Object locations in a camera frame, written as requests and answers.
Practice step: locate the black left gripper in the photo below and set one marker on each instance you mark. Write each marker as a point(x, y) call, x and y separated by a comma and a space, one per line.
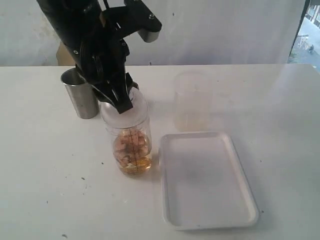
point(102, 64)

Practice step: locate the stainless steel cup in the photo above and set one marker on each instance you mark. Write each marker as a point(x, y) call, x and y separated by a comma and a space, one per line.
point(81, 94)

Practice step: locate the clear dome strainer lid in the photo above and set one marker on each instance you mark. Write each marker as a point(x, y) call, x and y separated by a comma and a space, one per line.
point(136, 113)

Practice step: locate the clear shaker body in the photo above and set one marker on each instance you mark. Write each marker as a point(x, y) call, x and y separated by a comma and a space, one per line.
point(132, 150)

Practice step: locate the gold foil coins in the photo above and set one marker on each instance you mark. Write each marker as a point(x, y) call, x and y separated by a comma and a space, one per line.
point(132, 152)

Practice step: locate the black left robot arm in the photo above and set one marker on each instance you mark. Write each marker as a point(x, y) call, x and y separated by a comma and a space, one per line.
point(68, 17)

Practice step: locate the translucent plastic container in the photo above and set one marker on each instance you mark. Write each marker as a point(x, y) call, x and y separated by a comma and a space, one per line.
point(193, 94)

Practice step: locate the white backdrop sheet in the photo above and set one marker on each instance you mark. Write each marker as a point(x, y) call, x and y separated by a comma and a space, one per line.
point(194, 32)

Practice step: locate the white rectangular tray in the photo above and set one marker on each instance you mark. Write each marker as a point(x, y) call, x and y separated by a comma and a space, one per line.
point(203, 183)

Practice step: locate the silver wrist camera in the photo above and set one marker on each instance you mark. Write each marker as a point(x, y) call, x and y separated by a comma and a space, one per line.
point(133, 17)

